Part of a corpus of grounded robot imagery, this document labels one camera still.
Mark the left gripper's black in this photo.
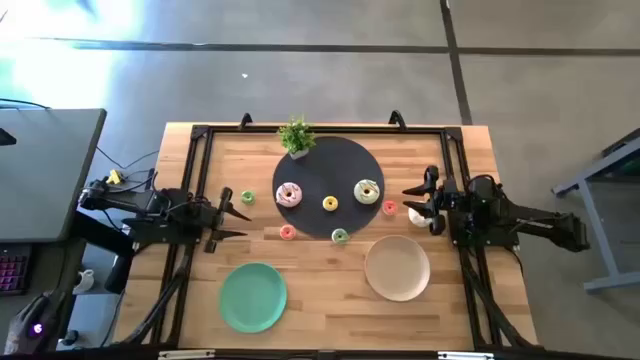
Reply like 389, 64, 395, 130
189, 187, 253, 254

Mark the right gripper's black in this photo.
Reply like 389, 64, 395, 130
401, 165, 469, 237

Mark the large white frosted donut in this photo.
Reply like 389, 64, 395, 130
408, 207, 434, 229

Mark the large pink frosted donut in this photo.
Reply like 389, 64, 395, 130
275, 181, 304, 209

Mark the large green frosted donut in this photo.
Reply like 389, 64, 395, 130
353, 178, 381, 206

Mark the beige plate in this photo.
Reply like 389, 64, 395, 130
363, 234, 432, 303

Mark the green plate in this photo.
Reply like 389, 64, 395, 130
218, 261, 289, 335

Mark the round black woven placemat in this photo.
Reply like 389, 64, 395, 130
272, 135, 386, 240

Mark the small green potted plant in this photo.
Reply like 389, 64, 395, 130
277, 115, 318, 161

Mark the black support strut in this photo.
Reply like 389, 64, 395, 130
74, 212, 136, 295

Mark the white ceramic pitcher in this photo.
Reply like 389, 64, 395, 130
73, 268, 95, 295

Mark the grey desk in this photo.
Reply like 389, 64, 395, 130
0, 108, 108, 245

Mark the person's hand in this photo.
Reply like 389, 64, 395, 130
3, 292, 69, 354

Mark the black backlit keyboard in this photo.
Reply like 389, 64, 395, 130
0, 243, 32, 296

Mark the black computer mouse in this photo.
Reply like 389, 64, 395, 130
27, 319, 49, 341

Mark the thin black cable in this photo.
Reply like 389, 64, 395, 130
94, 144, 161, 171

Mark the black aluminium table frame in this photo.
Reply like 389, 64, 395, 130
113, 122, 539, 351

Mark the silver metal bracket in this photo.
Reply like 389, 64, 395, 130
158, 349, 216, 360
438, 351, 495, 360

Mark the grey metal table frame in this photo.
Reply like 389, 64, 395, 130
552, 127, 640, 294

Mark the black floor cable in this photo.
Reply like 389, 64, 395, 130
0, 97, 51, 111

